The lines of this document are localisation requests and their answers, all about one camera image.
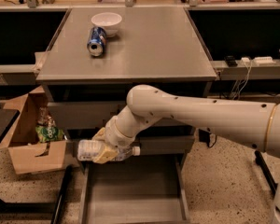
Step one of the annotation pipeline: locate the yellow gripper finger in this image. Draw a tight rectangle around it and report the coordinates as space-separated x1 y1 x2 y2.
92 144 118 164
92 127 105 141

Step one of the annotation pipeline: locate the clear plastic water bottle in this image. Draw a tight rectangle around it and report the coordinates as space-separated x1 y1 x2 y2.
77 140 140 162

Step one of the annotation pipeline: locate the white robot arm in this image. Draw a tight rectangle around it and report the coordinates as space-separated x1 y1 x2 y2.
94 85 280 164

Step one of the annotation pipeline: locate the grey top drawer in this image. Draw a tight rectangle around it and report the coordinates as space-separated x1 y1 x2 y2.
48 101 125 130

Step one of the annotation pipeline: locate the grey open bottom drawer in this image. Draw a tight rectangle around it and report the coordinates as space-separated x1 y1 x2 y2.
78 155 190 224

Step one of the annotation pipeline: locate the grey middle drawer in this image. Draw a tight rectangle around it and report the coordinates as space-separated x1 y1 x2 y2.
70 135 194 158

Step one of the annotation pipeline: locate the grey drawer cabinet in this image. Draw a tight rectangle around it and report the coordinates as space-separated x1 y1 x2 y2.
35 6 217 173

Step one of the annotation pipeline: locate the green snack bag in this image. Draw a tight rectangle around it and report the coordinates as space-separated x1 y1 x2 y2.
35 126 63 143

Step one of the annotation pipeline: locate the brown cardboard box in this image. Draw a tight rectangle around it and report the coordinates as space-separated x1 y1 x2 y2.
0 87 66 175

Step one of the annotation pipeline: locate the blue soda can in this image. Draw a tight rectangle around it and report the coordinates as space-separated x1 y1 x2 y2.
87 26 106 57

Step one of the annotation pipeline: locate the black power adapter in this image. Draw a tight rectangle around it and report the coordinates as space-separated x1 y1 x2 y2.
198 130 210 144

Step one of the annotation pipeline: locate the white ceramic bowl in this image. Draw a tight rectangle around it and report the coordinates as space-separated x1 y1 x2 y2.
91 12 122 37

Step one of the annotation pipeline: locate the small black device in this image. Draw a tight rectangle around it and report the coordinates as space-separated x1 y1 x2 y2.
224 56 237 67

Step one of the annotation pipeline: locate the white power strip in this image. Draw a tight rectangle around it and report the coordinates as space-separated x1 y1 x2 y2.
253 56 275 66

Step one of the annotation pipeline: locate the black left frame leg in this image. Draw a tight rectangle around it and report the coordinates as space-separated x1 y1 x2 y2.
50 165 73 224

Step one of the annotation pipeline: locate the black frame leg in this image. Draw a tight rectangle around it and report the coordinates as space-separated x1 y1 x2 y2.
50 165 73 224
254 150 277 195

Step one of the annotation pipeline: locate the black right frame leg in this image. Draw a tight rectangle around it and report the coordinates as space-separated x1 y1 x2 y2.
254 150 277 195

